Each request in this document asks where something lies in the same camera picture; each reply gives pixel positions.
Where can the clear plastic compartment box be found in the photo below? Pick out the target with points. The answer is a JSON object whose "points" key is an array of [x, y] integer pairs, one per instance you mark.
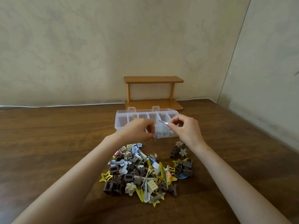
{"points": [[121, 122]]}

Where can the silver bar hair clip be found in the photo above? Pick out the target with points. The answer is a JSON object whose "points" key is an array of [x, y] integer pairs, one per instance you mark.
{"points": [[163, 122]]}

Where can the pile of mixed hair clips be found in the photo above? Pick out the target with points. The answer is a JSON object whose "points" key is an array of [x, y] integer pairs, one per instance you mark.
{"points": [[140, 177]]}

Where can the pale yellow hair clip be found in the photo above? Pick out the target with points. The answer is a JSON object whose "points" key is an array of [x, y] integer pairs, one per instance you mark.
{"points": [[134, 117]]}

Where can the small wooden shelf rack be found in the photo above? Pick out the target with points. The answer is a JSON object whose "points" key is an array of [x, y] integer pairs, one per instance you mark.
{"points": [[153, 79]]}

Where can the person's left forearm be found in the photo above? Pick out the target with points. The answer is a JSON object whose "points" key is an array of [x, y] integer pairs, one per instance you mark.
{"points": [[70, 186]]}

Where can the person's right hand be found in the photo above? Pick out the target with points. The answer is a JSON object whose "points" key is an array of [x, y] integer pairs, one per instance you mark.
{"points": [[189, 131]]}

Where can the person's left hand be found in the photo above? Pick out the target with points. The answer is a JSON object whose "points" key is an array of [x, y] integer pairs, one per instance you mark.
{"points": [[137, 131]]}

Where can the person's right forearm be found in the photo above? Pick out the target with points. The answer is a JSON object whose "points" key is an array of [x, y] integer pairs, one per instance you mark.
{"points": [[236, 188]]}

